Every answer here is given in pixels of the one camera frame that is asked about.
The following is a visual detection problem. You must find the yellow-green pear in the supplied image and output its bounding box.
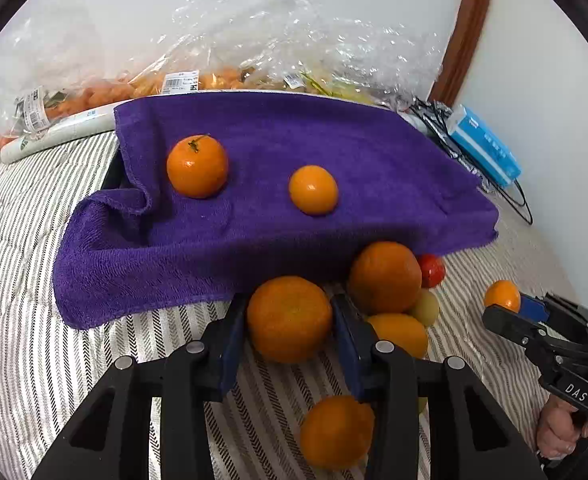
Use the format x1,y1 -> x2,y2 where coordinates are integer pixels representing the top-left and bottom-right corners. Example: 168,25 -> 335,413
408,287 -> 441,327

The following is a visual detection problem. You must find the purple towel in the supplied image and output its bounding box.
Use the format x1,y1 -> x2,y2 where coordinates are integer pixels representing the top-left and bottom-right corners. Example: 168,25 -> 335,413
54,91 -> 500,331

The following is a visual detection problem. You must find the white paper roll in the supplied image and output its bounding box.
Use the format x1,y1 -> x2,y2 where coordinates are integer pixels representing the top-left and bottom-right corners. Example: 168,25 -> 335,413
0,87 -> 395,165

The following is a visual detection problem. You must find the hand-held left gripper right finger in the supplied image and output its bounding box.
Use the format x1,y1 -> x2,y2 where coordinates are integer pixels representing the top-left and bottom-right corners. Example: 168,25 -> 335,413
330,292 -> 547,480

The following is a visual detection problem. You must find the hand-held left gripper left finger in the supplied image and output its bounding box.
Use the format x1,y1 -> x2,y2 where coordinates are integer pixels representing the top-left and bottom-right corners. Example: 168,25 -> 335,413
31,295 -> 249,480

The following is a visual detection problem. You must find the smooth orange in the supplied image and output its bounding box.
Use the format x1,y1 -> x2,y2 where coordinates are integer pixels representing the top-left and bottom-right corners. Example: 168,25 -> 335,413
289,165 -> 339,217

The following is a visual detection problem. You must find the small orange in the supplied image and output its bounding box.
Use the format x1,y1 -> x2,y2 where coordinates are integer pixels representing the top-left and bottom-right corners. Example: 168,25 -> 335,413
483,280 -> 522,313

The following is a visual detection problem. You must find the brown door frame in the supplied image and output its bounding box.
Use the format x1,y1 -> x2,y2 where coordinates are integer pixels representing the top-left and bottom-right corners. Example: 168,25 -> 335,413
426,0 -> 497,106

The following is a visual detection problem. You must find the blue tissue pack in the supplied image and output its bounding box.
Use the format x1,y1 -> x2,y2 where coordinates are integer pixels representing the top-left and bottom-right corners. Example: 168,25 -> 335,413
446,105 -> 522,186

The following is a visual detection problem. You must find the large orange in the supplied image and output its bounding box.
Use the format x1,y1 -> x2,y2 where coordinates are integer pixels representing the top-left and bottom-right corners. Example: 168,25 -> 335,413
246,276 -> 333,364
347,241 -> 423,316

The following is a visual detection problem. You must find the striped bed sheet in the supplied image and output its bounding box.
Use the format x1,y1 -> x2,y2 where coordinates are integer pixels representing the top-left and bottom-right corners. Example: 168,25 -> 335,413
0,125 -> 575,480

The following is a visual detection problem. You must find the clear bag of yellow produce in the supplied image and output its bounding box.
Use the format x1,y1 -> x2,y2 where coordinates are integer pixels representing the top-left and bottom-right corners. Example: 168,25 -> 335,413
244,0 -> 445,111

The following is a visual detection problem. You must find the clear bag of small oranges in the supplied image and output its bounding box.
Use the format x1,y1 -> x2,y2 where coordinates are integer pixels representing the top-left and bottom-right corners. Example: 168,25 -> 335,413
0,0 -> 139,148

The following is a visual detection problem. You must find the person's right hand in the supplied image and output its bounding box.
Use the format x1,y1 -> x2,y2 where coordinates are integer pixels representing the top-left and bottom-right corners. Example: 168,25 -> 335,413
536,394 -> 588,461

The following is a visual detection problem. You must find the red tomato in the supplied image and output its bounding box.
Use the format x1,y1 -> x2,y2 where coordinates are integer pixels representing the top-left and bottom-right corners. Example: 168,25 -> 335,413
416,254 -> 446,289

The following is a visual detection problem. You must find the orange with stem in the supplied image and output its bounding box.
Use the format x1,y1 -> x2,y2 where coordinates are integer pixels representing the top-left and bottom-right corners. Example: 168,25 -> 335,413
167,133 -> 229,199

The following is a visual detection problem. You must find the grey patterned cloth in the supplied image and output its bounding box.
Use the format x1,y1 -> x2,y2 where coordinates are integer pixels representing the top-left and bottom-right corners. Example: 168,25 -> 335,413
404,97 -> 495,193

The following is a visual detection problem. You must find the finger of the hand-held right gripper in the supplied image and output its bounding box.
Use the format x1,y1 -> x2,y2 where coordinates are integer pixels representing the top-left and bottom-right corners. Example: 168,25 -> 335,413
519,291 -> 588,328
482,304 -> 550,350

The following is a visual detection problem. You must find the yellowish orange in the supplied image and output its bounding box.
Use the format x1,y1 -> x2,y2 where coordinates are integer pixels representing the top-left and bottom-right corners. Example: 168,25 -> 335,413
365,313 -> 429,361

